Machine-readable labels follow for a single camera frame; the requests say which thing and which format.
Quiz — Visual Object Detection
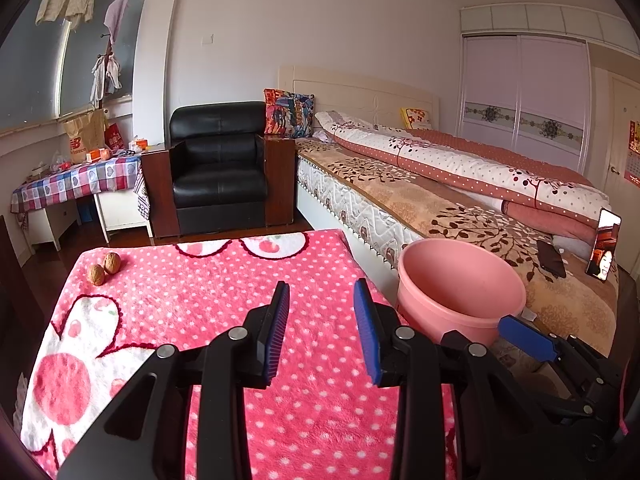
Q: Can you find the wooden coat rack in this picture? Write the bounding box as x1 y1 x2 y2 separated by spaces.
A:
90 35 123 111

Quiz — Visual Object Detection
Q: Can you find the white table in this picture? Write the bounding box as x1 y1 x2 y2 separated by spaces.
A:
25 187 153 251

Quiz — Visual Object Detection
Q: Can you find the white wardrobe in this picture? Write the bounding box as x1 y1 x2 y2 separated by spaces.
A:
459 4 601 186

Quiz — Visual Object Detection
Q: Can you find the yellow pillow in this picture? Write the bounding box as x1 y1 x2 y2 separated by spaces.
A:
400 106 435 130

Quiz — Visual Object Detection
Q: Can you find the side table with checked cloth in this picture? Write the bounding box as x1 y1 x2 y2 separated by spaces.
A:
11 154 151 231

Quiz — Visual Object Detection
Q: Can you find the black smartphone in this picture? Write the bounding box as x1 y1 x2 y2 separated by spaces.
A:
536 239 567 279

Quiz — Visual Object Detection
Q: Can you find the grey window blind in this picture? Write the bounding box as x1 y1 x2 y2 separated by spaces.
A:
60 0 151 116
0 0 68 131

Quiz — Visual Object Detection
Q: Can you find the brown paper bag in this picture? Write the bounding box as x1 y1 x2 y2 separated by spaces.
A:
60 109 108 165

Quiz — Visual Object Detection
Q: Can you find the beige floral cloth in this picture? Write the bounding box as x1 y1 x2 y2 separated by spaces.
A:
487 337 566 401

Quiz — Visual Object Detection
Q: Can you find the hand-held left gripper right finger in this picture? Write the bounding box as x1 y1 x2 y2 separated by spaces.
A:
352 277 583 480

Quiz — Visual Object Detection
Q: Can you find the pink plastic basin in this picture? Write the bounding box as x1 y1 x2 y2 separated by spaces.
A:
396 238 527 347

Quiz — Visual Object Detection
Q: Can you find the red bag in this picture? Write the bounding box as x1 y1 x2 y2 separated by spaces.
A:
104 122 126 151

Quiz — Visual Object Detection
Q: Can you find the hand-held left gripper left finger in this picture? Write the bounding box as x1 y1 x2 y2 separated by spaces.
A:
55 280 292 480

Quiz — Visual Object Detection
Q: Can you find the white garment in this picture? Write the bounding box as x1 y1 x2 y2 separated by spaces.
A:
90 52 122 106

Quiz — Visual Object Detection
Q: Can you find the brown floral bedspread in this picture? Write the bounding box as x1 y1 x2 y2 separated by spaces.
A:
296 137 621 356

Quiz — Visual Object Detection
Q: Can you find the white patterned cloth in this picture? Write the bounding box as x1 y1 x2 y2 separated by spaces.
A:
12 372 31 441

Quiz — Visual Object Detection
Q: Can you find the cream door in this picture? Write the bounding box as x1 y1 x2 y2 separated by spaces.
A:
597 72 640 201

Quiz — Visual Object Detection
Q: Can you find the pink polka dot blanket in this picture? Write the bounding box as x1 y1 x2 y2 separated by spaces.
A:
20 229 458 480

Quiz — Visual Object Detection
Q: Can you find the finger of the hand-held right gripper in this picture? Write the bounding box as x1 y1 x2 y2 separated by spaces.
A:
440 329 592 423
498 314 622 392

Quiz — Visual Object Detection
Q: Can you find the colourful printed cushion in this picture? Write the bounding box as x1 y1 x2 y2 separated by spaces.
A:
263 88 316 139

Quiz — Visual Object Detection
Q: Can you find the upright smartphone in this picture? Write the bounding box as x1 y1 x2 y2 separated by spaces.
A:
586 207 623 283

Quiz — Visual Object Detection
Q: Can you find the pink cloth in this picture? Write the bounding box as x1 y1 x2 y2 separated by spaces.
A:
104 0 130 46

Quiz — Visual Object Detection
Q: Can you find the black leather armchair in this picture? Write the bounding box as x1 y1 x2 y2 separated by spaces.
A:
0 215 26 311
141 101 298 239

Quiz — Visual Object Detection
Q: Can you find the bed with cream headboard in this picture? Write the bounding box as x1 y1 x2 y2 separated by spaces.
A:
277 65 621 361

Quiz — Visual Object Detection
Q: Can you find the red wall calendar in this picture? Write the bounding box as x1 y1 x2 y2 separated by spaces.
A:
623 120 640 186

